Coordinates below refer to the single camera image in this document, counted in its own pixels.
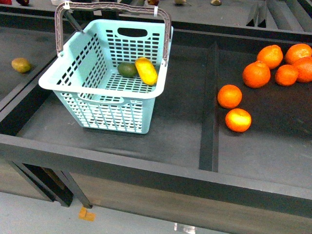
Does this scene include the yellow floor tape marker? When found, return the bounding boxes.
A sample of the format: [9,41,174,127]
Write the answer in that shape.
[78,207,96,222]

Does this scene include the black wooden display stand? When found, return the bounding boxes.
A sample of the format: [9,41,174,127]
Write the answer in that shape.
[0,0,312,234]

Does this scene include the brown kiwi fruit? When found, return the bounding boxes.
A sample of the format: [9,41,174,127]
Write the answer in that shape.
[11,58,32,74]

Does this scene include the orange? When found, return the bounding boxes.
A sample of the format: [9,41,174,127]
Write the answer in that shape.
[284,43,312,65]
[275,64,299,86]
[256,45,284,70]
[217,84,242,109]
[293,57,312,83]
[242,61,271,88]
[225,108,252,133]

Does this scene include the light blue plastic basket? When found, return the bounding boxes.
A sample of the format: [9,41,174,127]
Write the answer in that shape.
[39,0,174,134]

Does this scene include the yellow mango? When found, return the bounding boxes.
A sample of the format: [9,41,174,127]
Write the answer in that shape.
[135,57,158,86]

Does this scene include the green avocado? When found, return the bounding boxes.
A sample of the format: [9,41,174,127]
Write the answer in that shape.
[117,62,137,78]

